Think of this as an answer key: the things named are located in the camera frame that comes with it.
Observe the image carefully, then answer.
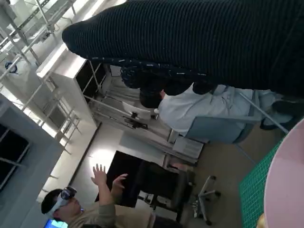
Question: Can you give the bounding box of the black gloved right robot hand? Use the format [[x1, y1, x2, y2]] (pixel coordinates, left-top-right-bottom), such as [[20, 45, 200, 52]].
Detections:
[[61, 0, 304, 95]]

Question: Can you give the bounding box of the pink bowl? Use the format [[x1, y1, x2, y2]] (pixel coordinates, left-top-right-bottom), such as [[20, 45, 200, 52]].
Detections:
[[263, 118, 304, 228]]

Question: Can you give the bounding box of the pale round toy bread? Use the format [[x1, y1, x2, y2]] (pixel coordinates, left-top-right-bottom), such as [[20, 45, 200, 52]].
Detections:
[[257, 212, 267, 228]]

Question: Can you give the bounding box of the person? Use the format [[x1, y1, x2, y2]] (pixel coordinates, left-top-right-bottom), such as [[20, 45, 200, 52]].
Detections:
[[139, 84, 297, 133], [41, 163, 152, 228]]

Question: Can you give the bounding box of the grey chair with casters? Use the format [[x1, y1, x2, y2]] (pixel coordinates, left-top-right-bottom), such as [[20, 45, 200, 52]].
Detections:
[[185, 92, 297, 164]]

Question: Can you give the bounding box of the small white mesh cabinet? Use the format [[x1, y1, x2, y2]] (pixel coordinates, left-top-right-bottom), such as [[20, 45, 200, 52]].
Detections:
[[172, 136, 205, 159]]

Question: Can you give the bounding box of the white shelf cabinet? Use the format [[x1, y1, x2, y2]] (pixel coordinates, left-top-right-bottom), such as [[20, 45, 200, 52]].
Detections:
[[35, 44, 107, 100]]

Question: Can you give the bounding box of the black monitor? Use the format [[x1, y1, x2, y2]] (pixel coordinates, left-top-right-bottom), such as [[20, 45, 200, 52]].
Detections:
[[95, 150, 148, 207]]

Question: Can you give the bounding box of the black office chair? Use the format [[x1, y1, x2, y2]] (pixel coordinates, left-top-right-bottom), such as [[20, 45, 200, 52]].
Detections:
[[137, 161, 221, 226]]

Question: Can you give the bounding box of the metal pipe rack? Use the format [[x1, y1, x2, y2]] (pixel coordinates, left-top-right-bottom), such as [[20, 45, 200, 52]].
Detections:
[[0, 0, 79, 79]]

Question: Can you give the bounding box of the green cutting mat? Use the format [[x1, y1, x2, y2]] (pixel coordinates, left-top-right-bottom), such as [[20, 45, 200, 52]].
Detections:
[[238, 136, 288, 228]]

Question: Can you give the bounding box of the VR headset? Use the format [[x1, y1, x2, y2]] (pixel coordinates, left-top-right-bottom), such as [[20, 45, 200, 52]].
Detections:
[[46, 186, 78, 218]]

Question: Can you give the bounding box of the dark window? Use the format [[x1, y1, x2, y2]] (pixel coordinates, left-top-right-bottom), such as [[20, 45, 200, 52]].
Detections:
[[0, 123, 30, 190]]

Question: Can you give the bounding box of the lit computer screen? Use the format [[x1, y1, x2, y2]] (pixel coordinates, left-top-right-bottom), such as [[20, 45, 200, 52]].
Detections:
[[45, 218, 67, 228]]

